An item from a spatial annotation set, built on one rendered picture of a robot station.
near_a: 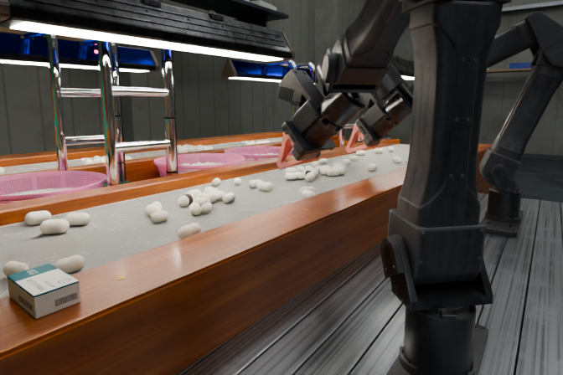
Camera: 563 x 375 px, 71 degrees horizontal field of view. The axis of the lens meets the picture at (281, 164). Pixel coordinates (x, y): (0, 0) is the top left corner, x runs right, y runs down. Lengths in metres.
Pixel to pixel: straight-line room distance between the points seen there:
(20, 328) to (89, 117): 2.84
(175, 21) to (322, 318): 0.55
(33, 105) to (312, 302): 2.64
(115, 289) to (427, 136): 0.32
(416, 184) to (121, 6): 0.54
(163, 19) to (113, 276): 0.47
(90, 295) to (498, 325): 0.45
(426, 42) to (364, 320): 0.33
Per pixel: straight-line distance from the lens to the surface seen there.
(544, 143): 8.00
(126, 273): 0.44
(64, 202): 0.80
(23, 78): 3.00
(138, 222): 0.69
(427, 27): 0.37
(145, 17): 0.73
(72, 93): 1.12
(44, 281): 0.40
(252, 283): 0.49
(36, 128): 3.01
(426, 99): 0.38
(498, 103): 8.01
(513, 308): 0.62
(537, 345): 0.55
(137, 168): 1.24
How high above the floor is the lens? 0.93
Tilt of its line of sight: 9 degrees down
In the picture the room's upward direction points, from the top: straight up
